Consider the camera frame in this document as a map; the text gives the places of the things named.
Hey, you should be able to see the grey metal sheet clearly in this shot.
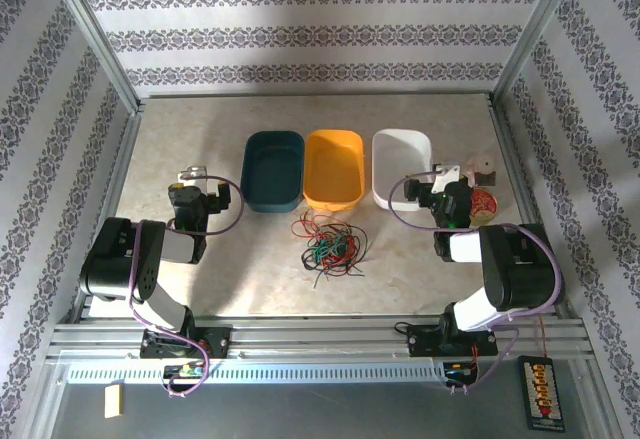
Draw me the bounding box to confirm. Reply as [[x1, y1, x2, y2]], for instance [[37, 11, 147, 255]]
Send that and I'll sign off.
[[47, 358, 594, 439]]

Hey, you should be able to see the black board with orange buttons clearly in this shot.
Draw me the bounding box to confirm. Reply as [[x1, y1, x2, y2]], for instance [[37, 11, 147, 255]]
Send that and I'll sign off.
[[518, 355, 568, 431]]

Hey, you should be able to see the aluminium back rail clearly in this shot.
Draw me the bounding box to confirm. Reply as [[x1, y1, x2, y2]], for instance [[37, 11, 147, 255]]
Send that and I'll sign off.
[[139, 91, 494, 101]]

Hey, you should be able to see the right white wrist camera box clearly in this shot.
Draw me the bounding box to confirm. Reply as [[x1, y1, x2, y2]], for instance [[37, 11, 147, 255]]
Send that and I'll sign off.
[[432, 161, 461, 194]]

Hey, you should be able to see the yellow green terminal connector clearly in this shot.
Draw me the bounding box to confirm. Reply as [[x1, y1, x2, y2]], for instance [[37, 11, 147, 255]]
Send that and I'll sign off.
[[163, 363, 205, 380]]

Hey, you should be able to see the green wire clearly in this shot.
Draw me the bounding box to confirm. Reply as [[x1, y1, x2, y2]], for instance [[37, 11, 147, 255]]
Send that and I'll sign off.
[[319, 228, 354, 260], [304, 231, 351, 265]]

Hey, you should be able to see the white slotted cable duct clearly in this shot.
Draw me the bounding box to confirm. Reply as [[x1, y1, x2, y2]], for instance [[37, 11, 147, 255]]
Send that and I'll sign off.
[[66, 361, 449, 386]]

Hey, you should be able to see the aluminium frame post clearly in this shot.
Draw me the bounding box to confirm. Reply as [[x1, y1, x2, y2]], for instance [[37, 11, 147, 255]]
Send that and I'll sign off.
[[43, 0, 144, 115], [492, 0, 586, 108]]

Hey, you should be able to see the pink tape dispenser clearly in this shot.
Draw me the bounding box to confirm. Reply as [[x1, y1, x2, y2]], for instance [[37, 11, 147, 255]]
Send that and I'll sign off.
[[467, 154, 497, 188]]

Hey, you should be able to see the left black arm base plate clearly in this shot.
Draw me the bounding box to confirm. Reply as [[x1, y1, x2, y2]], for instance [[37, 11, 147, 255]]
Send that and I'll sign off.
[[139, 325, 234, 360]]

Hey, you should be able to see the black wire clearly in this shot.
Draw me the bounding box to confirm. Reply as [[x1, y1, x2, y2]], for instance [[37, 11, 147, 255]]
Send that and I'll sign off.
[[299, 238, 351, 275]]

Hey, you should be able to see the orange plastic bin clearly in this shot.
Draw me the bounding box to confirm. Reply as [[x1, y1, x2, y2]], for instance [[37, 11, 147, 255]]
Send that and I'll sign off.
[[303, 128, 365, 211]]

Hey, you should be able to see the cream wooden block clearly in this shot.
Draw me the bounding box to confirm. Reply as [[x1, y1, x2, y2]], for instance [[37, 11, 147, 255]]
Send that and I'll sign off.
[[104, 384, 125, 418]]

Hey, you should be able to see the dark teal plastic bin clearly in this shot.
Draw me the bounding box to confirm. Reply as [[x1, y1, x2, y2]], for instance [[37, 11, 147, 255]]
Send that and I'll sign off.
[[239, 130, 306, 214]]

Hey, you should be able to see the black connector with green light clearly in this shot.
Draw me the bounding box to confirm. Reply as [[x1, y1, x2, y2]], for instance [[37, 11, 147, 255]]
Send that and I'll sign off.
[[443, 361, 480, 381]]

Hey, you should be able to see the aluminium front rail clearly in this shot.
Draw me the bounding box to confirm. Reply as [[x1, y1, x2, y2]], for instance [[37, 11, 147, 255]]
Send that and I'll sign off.
[[47, 316, 596, 360]]

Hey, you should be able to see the white plastic bin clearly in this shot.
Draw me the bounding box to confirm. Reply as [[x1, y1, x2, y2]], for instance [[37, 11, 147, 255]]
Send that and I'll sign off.
[[371, 128, 434, 213]]

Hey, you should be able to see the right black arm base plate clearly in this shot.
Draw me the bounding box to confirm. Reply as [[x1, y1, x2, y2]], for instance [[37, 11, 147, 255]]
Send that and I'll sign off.
[[407, 323, 500, 359]]

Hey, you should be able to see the aluminium side rail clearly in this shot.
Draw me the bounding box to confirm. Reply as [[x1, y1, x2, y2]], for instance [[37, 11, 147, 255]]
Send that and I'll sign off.
[[69, 108, 144, 323], [487, 98, 571, 320]]

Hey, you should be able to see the thin red lead wire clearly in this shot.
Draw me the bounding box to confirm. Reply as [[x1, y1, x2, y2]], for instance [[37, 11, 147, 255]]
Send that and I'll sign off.
[[537, 311, 549, 359]]

